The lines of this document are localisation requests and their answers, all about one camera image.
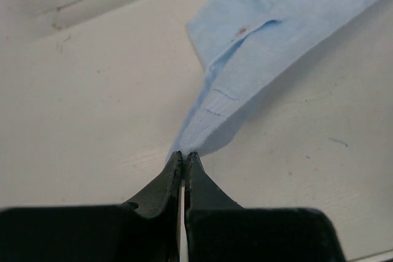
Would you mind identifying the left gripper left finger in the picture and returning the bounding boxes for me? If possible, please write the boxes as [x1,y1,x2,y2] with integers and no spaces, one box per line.
[1,152,182,261]

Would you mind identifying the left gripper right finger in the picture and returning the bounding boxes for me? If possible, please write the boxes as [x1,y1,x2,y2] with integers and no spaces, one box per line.
[184,153,346,261]

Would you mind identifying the light blue towel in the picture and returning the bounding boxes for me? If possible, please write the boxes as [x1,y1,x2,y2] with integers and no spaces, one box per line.
[171,0,379,156]

